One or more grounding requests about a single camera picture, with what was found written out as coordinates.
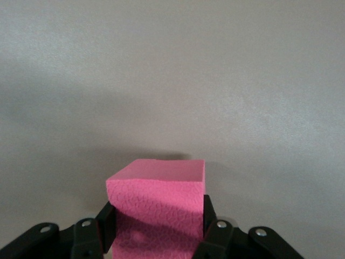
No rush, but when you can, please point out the brown table cover mat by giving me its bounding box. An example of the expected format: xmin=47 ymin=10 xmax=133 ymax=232
xmin=0 ymin=0 xmax=345 ymax=259

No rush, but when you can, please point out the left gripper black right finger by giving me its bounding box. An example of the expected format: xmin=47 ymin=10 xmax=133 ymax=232
xmin=192 ymin=194 xmax=305 ymax=259

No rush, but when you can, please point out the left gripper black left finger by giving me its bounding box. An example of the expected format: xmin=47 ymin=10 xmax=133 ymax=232
xmin=0 ymin=201 xmax=118 ymax=259

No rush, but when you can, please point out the red foam cube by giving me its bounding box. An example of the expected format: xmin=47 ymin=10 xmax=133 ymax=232
xmin=106 ymin=158 xmax=206 ymax=259

